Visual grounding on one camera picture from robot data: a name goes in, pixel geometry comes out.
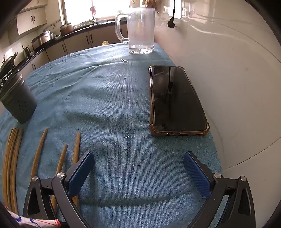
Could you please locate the person's printed clothing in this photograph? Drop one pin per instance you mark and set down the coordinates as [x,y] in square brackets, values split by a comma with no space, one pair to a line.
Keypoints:
[33,222]

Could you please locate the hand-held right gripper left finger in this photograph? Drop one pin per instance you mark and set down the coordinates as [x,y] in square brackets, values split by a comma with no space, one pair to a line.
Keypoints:
[81,173]

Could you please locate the cream kitchen cabinets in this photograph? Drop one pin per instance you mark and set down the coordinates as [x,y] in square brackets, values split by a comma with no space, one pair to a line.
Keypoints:
[74,43]
[30,20]

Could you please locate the kitchen window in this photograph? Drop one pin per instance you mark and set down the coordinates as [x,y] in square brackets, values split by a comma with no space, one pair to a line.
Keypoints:
[76,11]

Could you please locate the dark perforated utensil holder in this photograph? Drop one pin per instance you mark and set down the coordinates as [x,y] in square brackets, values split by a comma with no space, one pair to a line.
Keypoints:
[19,98]

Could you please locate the bunch of wooden chopsticks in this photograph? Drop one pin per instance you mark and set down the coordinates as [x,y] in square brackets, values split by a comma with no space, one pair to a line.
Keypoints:
[14,166]

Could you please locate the cream lower kitchen cabinets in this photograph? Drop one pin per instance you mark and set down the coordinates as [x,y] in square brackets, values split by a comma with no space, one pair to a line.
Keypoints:
[74,43]

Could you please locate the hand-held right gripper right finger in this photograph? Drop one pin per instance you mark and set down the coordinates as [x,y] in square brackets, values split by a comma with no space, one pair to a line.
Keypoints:
[195,173]

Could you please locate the brown clay pot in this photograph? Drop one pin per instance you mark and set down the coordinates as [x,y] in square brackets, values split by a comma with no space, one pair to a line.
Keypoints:
[67,29]

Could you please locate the blue tablecloth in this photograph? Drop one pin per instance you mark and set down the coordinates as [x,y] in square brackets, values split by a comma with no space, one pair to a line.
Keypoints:
[109,109]

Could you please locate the silver rice cooker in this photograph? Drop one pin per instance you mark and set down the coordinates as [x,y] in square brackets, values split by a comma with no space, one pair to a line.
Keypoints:
[44,38]

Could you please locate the wok with metal lid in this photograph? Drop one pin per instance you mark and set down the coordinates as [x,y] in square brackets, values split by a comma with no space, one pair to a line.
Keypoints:
[7,63]

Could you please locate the red cloth on faucet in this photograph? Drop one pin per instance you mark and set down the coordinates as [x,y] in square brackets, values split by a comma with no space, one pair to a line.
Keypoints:
[93,9]

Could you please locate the steel kettle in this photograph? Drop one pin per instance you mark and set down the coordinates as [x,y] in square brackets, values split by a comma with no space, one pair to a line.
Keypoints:
[26,52]

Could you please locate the cream upper kitchen cabinets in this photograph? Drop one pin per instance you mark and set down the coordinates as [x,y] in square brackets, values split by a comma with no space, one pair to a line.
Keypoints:
[30,20]

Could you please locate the clear glass mug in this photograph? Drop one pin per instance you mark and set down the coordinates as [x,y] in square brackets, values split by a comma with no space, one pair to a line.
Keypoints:
[140,28]

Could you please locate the black kitchen countertop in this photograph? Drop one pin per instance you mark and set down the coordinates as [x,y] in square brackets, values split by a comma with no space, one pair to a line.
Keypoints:
[87,28]

